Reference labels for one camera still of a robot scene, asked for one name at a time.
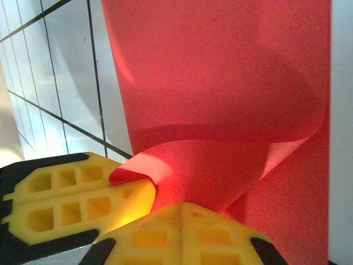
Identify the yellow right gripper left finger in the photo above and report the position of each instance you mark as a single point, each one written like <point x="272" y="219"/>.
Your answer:
<point x="146" y="240"/>

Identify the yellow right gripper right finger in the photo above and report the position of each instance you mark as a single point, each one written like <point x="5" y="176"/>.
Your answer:
<point x="218" y="240"/>

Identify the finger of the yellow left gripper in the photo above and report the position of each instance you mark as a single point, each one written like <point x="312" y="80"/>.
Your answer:
<point x="69" y="176"/>
<point x="82" y="212"/>

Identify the red paper sheet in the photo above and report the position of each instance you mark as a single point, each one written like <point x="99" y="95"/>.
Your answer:
<point x="220" y="82"/>

